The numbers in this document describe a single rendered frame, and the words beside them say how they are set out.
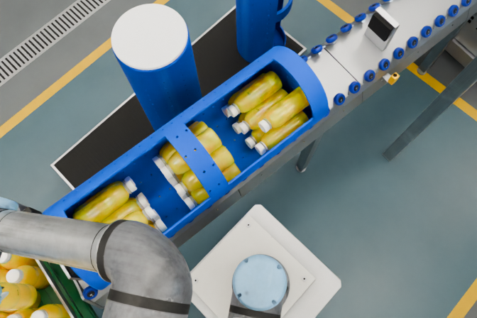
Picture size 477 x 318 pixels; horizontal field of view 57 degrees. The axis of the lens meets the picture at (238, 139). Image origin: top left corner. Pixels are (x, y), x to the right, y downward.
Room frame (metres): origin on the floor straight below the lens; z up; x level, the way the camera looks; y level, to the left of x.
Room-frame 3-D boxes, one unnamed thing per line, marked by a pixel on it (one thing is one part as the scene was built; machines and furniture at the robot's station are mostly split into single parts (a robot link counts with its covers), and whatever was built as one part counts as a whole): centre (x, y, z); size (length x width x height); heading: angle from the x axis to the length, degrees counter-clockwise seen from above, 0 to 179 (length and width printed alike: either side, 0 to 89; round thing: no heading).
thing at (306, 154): (0.69, -0.35, 0.31); 0.06 x 0.06 x 0.63; 37
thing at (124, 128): (1.04, 0.30, 0.07); 1.50 x 0.52 x 0.15; 134
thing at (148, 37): (0.90, 0.31, 1.03); 0.28 x 0.28 x 0.01
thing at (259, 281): (0.03, -0.04, 1.34); 0.13 x 0.12 x 0.14; 168
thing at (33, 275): (0.08, 0.66, 0.99); 0.07 x 0.07 x 0.18
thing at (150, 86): (0.90, 0.31, 0.59); 0.28 x 0.28 x 0.88
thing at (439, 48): (1.28, -1.13, 0.31); 0.06 x 0.06 x 0.63; 37
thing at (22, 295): (0.02, 0.61, 1.18); 0.07 x 0.07 x 0.18
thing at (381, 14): (0.91, -0.53, 1.00); 0.10 x 0.04 x 0.15; 37
